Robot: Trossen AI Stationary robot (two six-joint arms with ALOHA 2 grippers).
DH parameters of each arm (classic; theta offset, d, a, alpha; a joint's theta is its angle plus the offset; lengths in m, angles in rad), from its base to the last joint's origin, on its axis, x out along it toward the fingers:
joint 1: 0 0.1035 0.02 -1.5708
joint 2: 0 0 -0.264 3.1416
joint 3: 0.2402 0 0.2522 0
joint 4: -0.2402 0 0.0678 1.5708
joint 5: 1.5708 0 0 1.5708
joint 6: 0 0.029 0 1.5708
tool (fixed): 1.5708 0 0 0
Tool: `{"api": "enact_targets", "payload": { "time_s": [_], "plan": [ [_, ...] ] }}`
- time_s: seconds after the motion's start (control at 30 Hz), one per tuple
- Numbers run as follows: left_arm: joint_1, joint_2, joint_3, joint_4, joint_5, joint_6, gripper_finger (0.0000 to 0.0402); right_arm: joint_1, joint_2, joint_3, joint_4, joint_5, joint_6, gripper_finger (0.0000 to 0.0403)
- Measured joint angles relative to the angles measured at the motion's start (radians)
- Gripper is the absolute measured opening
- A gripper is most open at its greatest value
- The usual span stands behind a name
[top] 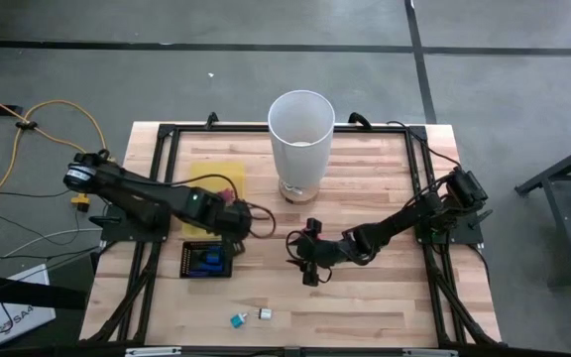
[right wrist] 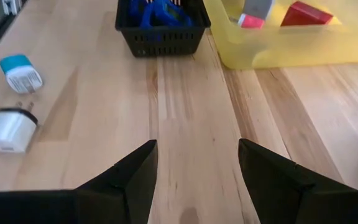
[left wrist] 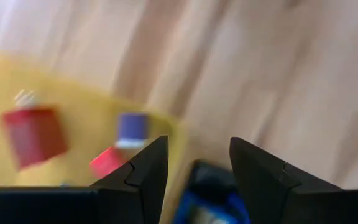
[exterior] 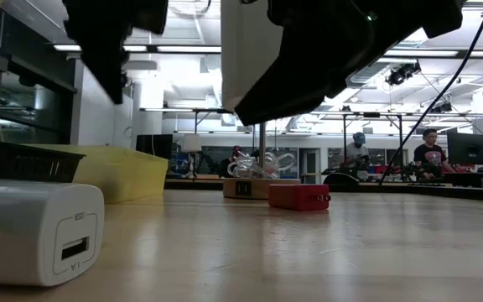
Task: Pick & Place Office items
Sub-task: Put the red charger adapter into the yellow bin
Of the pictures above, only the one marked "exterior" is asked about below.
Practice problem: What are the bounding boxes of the person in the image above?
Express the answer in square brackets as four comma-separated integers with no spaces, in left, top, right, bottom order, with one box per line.
[220,145,242,178]
[413,128,456,180]
[344,132,371,169]

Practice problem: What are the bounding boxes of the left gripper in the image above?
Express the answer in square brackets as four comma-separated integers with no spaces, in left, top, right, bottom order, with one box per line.
[62,0,169,105]

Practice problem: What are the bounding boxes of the black monitor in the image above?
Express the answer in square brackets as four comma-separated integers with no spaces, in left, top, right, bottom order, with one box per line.
[447,132,483,166]
[135,133,174,160]

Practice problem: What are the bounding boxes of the yellow translucent plastic bin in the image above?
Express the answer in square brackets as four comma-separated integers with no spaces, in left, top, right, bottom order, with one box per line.
[27,144,170,205]

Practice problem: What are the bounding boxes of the round wooden lamp base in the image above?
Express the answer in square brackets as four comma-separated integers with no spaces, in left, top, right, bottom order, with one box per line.
[222,178,302,200]

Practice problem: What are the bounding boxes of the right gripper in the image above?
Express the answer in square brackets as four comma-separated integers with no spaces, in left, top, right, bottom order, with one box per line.
[235,0,465,127]

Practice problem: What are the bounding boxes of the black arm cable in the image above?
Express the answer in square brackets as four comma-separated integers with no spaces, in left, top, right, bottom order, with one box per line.
[379,0,483,185]

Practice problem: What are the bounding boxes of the black plastic slotted basket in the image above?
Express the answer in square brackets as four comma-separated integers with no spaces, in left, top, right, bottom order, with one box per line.
[0,141,86,184]

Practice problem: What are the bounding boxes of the white lamp shade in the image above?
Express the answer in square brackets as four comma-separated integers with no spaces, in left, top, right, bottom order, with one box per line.
[221,0,284,112]

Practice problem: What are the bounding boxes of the white USB wall charger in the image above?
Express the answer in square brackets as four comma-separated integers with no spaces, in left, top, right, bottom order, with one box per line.
[0,179,105,288]

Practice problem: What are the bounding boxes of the metal lamp pole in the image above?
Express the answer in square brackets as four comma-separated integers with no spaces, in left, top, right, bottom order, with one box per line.
[258,122,267,169]

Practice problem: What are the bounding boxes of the clear bundled lamp cord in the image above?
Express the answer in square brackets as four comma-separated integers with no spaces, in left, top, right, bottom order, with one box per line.
[226,151,297,180]

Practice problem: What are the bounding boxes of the black background desk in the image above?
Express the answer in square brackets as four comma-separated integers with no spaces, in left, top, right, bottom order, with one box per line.
[444,172,483,189]

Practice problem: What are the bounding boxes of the small white table lamp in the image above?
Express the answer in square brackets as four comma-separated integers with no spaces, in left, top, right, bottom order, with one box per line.
[181,133,203,180]

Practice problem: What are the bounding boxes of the red multiport USB charger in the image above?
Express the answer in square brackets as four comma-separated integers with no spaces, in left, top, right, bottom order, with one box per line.
[267,183,332,211]

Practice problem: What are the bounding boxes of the black track spotlights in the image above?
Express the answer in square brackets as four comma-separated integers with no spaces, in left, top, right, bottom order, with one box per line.
[386,61,422,87]

